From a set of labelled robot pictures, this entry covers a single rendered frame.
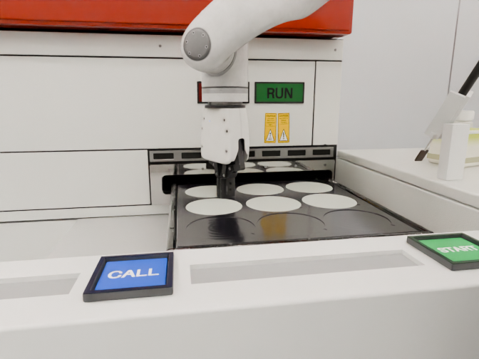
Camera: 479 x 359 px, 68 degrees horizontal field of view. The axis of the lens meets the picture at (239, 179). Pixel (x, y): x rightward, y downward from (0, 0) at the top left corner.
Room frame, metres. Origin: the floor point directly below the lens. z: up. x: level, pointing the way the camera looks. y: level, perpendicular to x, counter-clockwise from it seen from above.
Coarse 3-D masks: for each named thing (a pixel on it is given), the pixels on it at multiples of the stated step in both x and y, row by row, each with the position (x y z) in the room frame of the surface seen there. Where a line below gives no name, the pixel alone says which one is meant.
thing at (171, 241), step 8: (176, 184) 0.76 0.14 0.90; (176, 192) 0.70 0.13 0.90; (176, 200) 0.64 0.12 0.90; (176, 208) 0.59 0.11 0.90; (168, 216) 0.56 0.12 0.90; (176, 216) 0.55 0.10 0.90; (168, 224) 0.51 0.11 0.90; (176, 224) 0.51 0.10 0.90; (168, 232) 0.48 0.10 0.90; (176, 232) 0.48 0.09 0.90; (168, 240) 0.45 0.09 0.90; (176, 240) 0.46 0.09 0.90; (168, 248) 0.42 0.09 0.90
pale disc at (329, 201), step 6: (306, 198) 0.66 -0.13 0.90; (312, 198) 0.66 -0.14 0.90; (318, 198) 0.66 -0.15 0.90; (324, 198) 0.66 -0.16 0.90; (330, 198) 0.66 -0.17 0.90; (336, 198) 0.66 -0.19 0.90; (342, 198) 0.66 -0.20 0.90; (348, 198) 0.66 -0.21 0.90; (312, 204) 0.62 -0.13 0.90; (318, 204) 0.62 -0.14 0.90; (324, 204) 0.62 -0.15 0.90; (330, 204) 0.62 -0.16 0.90; (336, 204) 0.62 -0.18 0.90; (342, 204) 0.62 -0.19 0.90; (348, 204) 0.62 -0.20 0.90; (354, 204) 0.62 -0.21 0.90
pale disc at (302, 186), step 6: (288, 186) 0.76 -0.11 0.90; (294, 186) 0.76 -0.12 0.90; (300, 186) 0.76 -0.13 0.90; (306, 186) 0.76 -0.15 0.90; (312, 186) 0.76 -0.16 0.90; (318, 186) 0.76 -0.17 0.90; (324, 186) 0.76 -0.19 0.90; (330, 186) 0.76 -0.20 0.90; (312, 192) 0.70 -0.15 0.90; (318, 192) 0.70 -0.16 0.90
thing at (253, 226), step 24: (240, 192) 0.70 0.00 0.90; (288, 192) 0.70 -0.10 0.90; (336, 192) 0.70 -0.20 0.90; (192, 216) 0.55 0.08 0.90; (216, 216) 0.55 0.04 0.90; (240, 216) 0.55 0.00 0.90; (264, 216) 0.55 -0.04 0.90; (288, 216) 0.56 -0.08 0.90; (312, 216) 0.55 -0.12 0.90; (336, 216) 0.56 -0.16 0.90; (360, 216) 0.56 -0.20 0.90; (384, 216) 0.55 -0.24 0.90; (192, 240) 0.45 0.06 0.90; (216, 240) 0.45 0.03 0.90; (240, 240) 0.45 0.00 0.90; (264, 240) 0.45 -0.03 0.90
